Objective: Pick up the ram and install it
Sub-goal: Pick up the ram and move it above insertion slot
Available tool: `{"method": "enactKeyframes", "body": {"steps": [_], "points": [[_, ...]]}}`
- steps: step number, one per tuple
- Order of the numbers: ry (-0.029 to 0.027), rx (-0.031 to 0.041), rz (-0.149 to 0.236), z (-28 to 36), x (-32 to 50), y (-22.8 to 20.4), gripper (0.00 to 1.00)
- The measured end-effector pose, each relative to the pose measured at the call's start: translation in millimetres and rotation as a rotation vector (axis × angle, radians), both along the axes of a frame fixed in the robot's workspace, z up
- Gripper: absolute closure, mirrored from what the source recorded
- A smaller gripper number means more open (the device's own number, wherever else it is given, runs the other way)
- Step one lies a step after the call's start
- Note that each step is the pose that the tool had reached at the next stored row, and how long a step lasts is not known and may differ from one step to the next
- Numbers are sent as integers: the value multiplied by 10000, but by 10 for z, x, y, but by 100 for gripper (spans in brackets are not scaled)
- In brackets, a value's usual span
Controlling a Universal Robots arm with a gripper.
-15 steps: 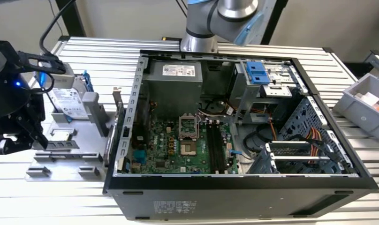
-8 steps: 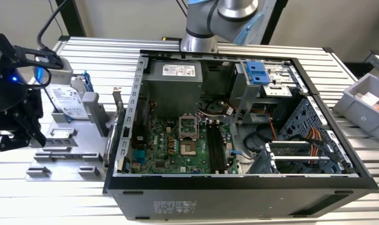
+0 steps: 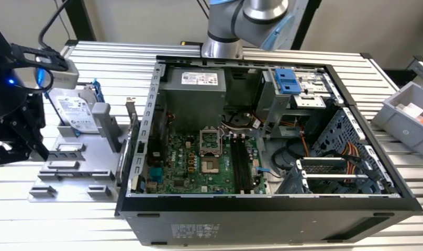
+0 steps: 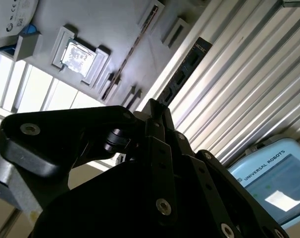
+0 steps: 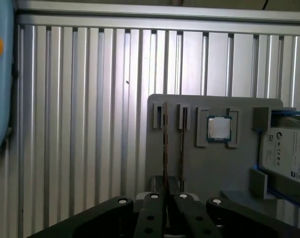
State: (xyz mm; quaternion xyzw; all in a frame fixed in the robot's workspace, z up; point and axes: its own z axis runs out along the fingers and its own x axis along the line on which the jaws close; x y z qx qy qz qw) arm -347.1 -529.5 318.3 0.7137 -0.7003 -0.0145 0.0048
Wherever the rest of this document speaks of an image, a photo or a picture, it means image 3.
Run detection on small white box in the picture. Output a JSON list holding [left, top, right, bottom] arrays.
[[395, 102, 423, 119]]

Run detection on CPU socket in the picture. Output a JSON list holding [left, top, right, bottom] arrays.
[[200, 156, 222, 175]]

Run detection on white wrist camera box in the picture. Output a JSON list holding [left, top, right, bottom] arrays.
[[40, 55, 80, 89]]

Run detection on black metal post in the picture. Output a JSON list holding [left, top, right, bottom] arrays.
[[60, 0, 97, 42], [291, 0, 322, 51]]

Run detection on hard disk in blue carrier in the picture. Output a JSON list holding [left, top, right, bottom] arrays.
[[45, 78, 103, 137]]

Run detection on red yellow wire bundle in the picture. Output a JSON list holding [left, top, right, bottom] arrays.
[[337, 142, 362, 175]]

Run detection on mixed colour wire bundle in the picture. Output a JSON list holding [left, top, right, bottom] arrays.
[[280, 116, 300, 129]]

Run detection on metal socket cover frame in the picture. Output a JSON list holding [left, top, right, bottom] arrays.
[[199, 124, 222, 155]]

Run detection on thick black cable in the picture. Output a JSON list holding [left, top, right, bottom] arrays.
[[37, 0, 79, 51]]

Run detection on disk bay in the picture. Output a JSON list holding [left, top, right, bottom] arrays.
[[278, 156, 373, 195]]

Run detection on green Dell motherboard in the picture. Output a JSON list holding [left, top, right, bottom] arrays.
[[147, 129, 268, 195]]

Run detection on thin wire locking lever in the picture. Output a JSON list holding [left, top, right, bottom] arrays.
[[218, 129, 226, 156]]

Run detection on grey plastic bin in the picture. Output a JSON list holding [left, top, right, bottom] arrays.
[[371, 81, 423, 155]]

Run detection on white wire bundle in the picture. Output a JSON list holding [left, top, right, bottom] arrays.
[[219, 119, 266, 133]]

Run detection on black camera bracket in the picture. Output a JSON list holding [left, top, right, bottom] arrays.
[[7, 43, 69, 73]]

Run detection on open black PC case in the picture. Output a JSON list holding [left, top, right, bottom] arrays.
[[113, 54, 423, 246]]

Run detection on grey power supply unit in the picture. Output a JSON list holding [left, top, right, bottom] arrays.
[[159, 66, 228, 131]]

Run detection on grey plastic parts rack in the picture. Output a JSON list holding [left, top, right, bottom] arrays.
[[27, 102, 131, 203]]

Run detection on orange wire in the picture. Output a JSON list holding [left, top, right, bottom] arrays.
[[299, 129, 310, 158]]

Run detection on blue plastic drive latch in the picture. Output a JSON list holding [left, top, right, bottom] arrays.
[[272, 67, 300, 95]]

